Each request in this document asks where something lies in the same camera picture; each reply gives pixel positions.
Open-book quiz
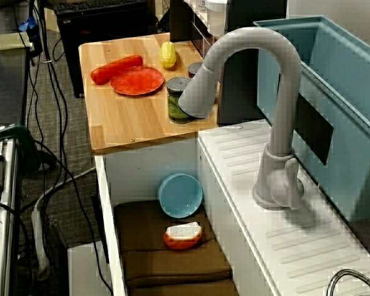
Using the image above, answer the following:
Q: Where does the grey toy faucet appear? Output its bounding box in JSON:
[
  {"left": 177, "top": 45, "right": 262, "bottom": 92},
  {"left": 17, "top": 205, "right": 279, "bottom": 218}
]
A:
[{"left": 178, "top": 27, "right": 305, "bottom": 212}]

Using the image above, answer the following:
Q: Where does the white toy kitchen sink unit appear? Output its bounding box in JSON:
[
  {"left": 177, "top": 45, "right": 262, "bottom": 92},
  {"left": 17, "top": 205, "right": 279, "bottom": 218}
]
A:
[{"left": 67, "top": 119, "right": 370, "bottom": 296}]

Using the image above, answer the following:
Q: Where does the green clamp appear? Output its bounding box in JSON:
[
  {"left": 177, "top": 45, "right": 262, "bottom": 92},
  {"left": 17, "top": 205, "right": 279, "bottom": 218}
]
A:
[{"left": 0, "top": 124, "right": 43, "bottom": 173}]

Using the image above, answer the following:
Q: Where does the white power cord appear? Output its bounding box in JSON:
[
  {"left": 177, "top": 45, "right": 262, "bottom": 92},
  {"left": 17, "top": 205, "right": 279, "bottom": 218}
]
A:
[{"left": 33, "top": 166, "right": 97, "bottom": 216}]

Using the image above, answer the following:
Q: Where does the yellow sticky note pad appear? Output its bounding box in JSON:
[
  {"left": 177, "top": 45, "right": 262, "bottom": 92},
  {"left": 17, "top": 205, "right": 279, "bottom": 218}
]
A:
[{"left": 0, "top": 31, "right": 31, "bottom": 51}]

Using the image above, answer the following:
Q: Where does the light blue bowl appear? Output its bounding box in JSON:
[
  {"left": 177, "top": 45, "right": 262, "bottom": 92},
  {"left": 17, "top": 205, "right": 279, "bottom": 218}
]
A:
[{"left": 158, "top": 173, "right": 204, "bottom": 219}]

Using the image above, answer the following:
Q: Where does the black upright panel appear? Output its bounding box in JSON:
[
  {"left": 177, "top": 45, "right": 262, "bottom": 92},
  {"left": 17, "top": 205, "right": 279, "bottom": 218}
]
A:
[{"left": 217, "top": 0, "right": 289, "bottom": 126}]

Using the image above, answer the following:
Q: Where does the red round plate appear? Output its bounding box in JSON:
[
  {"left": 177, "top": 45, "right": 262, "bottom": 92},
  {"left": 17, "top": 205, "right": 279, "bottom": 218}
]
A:
[{"left": 109, "top": 65, "right": 165, "bottom": 96}]

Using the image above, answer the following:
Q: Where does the teal plastic bin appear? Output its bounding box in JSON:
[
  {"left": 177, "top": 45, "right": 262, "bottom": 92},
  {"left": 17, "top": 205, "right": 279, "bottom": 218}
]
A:
[{"left": 252, "top": 15, "right": 370, "bottom": 223}]

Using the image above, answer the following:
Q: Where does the silver metal frame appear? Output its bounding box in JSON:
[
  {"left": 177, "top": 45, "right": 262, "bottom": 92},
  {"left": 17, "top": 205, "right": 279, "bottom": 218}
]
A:
[{"left": 0, "top": 125, "right": 22, "bottom": 296}]

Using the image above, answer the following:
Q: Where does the black computer case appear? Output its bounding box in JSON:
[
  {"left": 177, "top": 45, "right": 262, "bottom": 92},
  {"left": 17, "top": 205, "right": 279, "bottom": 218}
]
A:
[{"left": 55, "top": 0, "right": 157, "bottom": 99}]

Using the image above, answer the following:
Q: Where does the orange and white toy bread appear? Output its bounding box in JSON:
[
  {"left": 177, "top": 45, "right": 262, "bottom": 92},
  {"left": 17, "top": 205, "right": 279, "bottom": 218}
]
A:
[{"left": 163, "top": 221, "right": 203, "bottom": 250}]

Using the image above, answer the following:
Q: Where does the green pickle jar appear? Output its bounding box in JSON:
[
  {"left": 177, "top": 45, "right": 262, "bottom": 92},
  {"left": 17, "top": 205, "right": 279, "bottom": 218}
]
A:
[{"left": 166, "top": 76, "right": 194, "bottom": 125}]

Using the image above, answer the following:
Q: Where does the black cable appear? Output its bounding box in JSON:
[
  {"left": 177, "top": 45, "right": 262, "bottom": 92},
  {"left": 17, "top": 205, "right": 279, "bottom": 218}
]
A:
[
  {"left": 33, "top": 140, "right": 115, "bottom": 296},
  {"left": 24, "top": 0, "right": 70, "bottom": 186}
]

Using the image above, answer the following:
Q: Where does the metal wire loop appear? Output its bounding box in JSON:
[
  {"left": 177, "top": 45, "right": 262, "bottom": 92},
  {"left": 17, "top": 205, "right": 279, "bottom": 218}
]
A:
[{"left": 326, "top": 268, "right": 370, "bottom": 296}]

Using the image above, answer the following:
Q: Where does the yellow toy corn cob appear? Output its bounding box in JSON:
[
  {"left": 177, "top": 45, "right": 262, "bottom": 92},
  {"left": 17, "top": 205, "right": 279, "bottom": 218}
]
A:
[{"left": 159, "top": 41, "right": 177, "bottom": 69}]

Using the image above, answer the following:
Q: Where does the white lidded plastic jar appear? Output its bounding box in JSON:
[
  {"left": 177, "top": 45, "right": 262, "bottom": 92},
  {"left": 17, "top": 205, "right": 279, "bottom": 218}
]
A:
[{"left": 205, "top": 0, "right": 229, "bottom": 37}]

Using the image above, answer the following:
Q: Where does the brown folded cloth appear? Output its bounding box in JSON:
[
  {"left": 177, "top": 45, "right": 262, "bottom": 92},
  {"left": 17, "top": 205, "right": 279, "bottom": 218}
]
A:
[{"left": 113, "top": 200, "right": 240, "bottom": 296}]

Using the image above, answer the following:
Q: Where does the black keyboard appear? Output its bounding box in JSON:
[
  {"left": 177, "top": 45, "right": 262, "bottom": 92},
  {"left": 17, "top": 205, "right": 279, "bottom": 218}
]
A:
[{"left": 55, "top": 0, "right": 149, "bottom": 18}]

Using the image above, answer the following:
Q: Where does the wooden countertop board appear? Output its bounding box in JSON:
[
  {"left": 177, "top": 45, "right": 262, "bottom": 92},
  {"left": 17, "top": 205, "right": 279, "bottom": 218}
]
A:
[{"left": 78, "top": 33, "right": 220, "bottom": 155}]

